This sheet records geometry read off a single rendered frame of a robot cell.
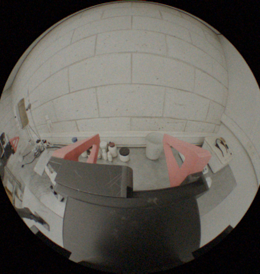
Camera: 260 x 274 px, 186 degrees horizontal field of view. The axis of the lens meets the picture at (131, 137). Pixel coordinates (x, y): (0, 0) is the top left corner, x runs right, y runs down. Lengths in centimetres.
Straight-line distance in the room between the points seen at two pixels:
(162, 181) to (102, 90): 66
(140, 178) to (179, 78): 67
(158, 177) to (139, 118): 40
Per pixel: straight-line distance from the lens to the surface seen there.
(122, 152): 57
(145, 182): 54
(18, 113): 82
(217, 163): 77
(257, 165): 98
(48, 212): 72
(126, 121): 64
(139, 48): 62
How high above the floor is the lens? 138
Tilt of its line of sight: 36 degrees down
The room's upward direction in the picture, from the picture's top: straight up
